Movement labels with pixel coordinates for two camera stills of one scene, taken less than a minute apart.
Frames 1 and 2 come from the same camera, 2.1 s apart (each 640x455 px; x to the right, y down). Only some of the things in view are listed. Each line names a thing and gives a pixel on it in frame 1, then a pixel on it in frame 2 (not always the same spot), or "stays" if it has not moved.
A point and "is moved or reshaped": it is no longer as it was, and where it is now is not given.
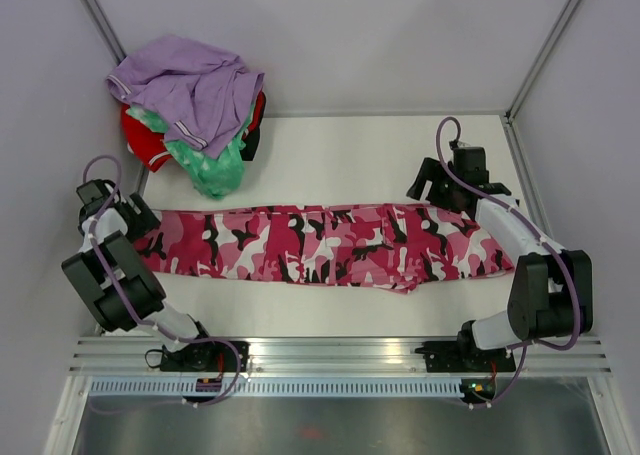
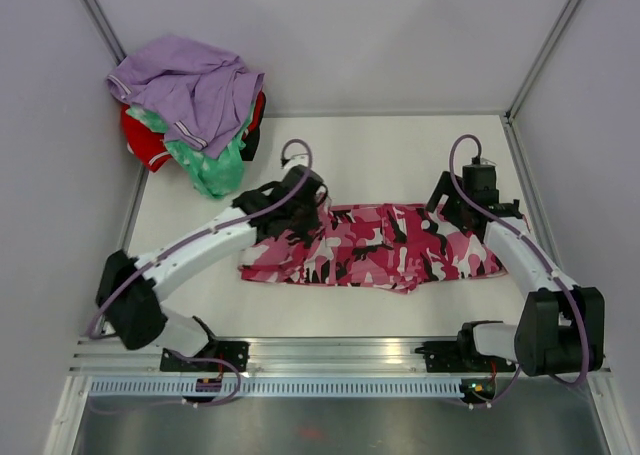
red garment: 145,144 stays
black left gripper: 145,222 to 312,223
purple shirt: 204,89 stays
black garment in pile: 252,141 stays
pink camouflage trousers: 385,245 is moved or reshaped
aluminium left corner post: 99,17 stays
